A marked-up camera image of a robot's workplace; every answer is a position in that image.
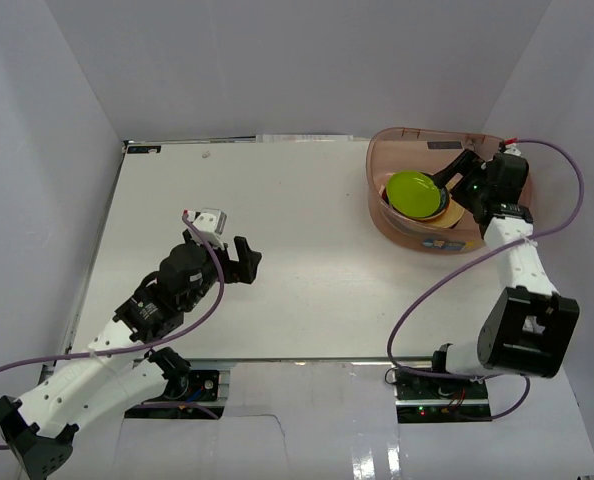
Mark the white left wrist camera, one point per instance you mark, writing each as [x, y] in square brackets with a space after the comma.
[210, 223]

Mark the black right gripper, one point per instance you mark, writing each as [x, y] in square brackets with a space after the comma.
[467, 164]

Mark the pink translucent plastic bin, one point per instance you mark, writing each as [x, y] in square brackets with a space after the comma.
[427, 151]

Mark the beige bear plate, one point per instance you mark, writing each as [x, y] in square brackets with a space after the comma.
[450, 217]

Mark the white paper sheets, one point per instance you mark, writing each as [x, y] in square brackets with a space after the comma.
[276, 138]

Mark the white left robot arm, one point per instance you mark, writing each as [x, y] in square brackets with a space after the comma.
[120, 369]

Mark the lime green plate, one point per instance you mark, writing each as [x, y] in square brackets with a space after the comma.
[414, 194]

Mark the blue white patterned plate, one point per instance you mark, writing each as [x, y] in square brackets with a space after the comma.
[444, 196]

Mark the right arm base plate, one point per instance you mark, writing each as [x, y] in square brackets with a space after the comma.
[414, 387]

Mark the black label sticker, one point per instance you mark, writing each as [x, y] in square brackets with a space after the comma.
[143, 149]

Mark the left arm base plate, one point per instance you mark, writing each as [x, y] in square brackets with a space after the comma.
[196, 386]

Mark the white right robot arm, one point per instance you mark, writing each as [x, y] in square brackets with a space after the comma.
[530, 326]

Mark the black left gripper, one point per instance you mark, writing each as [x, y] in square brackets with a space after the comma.
[228, 263]

